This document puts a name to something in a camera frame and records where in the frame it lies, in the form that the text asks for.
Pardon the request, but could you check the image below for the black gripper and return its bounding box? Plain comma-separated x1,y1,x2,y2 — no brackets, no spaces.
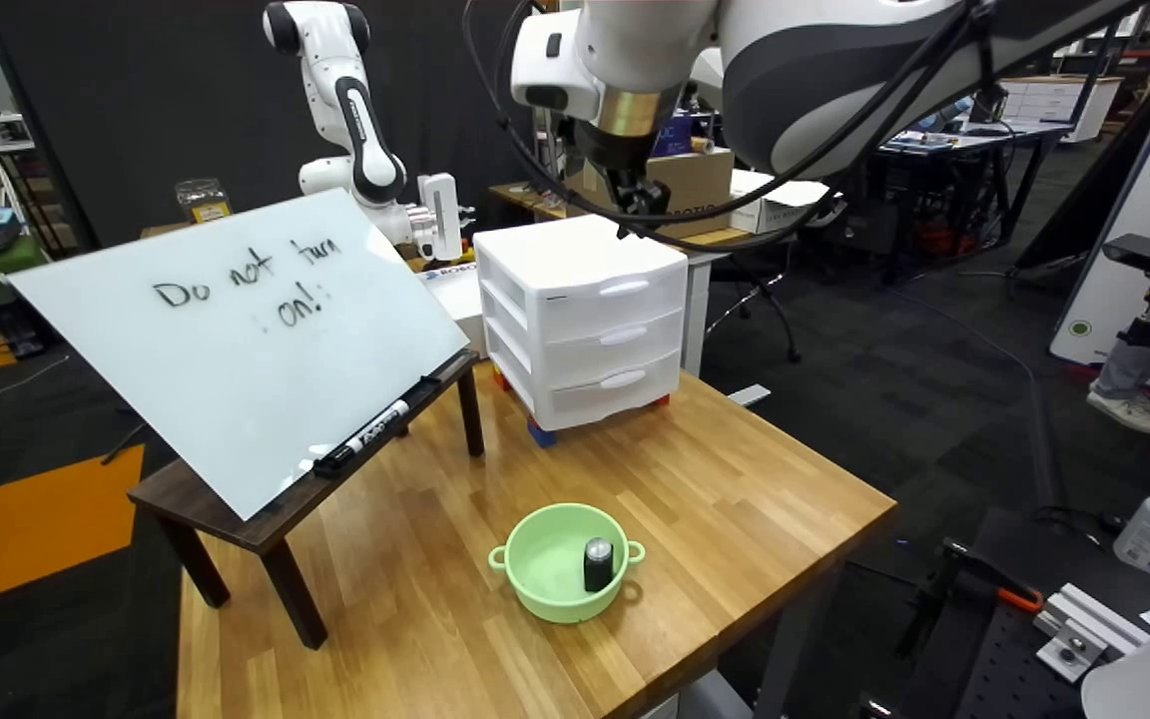
594,135,672,237

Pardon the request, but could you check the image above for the white top drawer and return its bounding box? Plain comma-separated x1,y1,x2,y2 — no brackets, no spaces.
482,265,685,341

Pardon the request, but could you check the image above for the white drawer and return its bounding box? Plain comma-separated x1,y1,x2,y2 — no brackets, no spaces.
491,353,679,430
486,310,681,382
482,265,685,341

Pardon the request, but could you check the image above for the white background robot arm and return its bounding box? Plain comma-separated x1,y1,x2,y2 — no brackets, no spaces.
258,0,462,265

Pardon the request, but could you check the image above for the white middle drawer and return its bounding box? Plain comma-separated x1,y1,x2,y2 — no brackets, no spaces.
486,310,681,382

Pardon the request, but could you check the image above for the white bottom drawer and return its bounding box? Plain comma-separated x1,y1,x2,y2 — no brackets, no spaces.
491,353,679,430

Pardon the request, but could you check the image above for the brown cardboard box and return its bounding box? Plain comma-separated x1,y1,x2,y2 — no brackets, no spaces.
562,149,733,241

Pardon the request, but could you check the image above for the white cardboard box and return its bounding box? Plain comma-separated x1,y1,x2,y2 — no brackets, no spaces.
425,265,486,353

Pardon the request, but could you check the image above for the blue block foot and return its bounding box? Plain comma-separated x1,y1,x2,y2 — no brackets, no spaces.
526,418,554,446

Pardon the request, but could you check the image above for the black marker pen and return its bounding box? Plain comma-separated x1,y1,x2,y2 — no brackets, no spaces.
310,398,410,478

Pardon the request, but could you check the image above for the small black cylinder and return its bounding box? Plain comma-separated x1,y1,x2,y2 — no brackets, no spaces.
583,541,616,591

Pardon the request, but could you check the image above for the green plastic bowl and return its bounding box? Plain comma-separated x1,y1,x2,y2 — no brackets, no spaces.
486,505,646,624

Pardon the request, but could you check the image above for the white whiteboard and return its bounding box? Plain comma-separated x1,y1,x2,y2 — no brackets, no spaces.
9,192,469,519

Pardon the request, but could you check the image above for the dark wooden stand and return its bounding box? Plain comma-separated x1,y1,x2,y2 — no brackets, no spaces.
130,353,482,646

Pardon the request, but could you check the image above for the white drawer chest frame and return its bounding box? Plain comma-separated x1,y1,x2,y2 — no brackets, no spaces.
473,213,689,437

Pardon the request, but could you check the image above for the orange handled clamp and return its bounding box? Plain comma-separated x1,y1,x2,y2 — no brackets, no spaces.
894,541,1046,654

